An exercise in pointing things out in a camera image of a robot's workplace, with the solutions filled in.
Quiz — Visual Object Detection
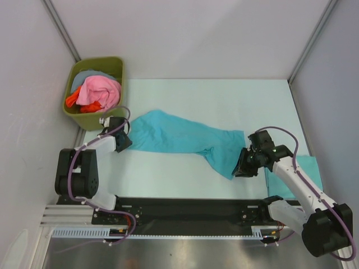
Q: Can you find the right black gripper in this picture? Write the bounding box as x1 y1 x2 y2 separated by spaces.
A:
231 147 262 178

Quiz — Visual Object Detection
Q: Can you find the cyan blue t shirt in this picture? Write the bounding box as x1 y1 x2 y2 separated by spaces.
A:
129 110 246 180

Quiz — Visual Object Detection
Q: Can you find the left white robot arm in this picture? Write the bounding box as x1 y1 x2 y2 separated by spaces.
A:
54 116 132 224

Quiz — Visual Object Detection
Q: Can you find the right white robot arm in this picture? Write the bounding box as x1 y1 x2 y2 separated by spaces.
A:
232 127 357 262

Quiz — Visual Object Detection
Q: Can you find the folded teal t shirt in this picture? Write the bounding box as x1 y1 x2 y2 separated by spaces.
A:
264 156 323 200

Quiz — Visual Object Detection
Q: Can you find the pink t shirt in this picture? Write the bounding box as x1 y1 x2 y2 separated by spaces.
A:
76 75 122 113

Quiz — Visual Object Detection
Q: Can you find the orange red t shirt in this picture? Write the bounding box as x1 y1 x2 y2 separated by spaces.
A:
65 86 102 113

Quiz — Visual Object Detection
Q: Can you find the grey blue t shirt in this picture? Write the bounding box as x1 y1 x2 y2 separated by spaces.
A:
70 69 116 94

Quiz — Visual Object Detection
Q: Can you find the aluminium extrusion rail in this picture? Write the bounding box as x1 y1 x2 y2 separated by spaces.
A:
40 205 93 227

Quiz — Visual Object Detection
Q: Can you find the white slotted cable duct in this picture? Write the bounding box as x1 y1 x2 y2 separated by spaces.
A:
52 227 279 241

